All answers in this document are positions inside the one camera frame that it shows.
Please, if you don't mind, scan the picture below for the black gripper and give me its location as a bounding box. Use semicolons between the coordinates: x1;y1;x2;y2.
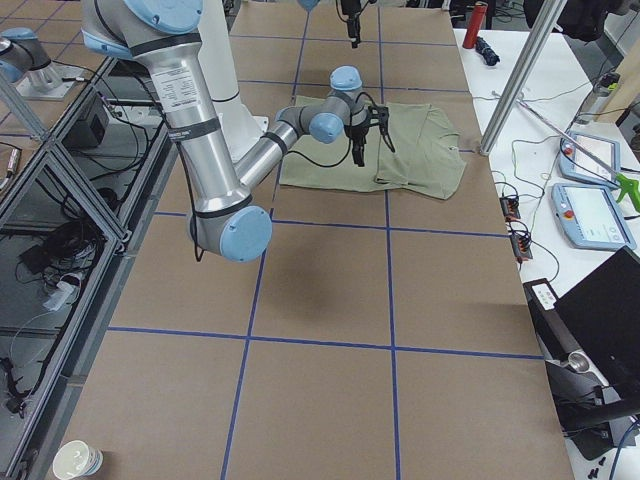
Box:
335;0;375;49
344;103;396;166

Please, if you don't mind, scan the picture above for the green long sleeve shirt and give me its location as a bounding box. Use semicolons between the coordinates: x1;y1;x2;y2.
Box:
280;102;467;200

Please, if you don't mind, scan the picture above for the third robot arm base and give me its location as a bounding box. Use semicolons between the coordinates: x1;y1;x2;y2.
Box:
1;27;84;101

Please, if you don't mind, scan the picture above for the red cylindrical bottle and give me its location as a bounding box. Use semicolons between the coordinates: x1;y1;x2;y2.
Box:
462;1;488;49

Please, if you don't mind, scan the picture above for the folded dark blue umbrella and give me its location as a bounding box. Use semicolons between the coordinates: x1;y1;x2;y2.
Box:
475;36;500;67

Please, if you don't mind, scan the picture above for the orange terminal board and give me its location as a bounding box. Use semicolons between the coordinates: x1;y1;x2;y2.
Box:
500;197;521;222
509;231;533;264

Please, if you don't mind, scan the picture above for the teach pendant far side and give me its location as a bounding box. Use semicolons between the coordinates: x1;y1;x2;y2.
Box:
551;183;637;251

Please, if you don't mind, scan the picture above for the grey metal water bottle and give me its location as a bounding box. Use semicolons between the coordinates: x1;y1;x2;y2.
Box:
576;72;621;125

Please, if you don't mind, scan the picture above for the black power box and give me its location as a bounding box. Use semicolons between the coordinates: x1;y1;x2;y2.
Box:
63;96;109;149

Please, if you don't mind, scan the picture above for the black laptop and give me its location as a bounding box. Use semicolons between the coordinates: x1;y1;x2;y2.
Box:
523;247;639;460

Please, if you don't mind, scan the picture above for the white paper cup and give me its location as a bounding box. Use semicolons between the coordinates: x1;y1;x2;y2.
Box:
52;440;104;480

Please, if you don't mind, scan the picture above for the white camera mast pedestal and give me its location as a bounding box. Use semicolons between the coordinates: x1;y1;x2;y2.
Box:
198;0;269;159

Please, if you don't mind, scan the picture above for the aluminium frame post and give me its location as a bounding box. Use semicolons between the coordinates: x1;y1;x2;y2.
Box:
479;0;567;156

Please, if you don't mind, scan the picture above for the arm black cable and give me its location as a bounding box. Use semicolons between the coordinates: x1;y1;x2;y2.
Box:
179;89;371;263

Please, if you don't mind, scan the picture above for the teach pendant near post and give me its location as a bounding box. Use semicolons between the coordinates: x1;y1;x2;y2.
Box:
558;131;620;189

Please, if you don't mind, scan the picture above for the green handled reacher grabber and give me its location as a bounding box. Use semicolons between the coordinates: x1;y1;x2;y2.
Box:
489;89;640;220

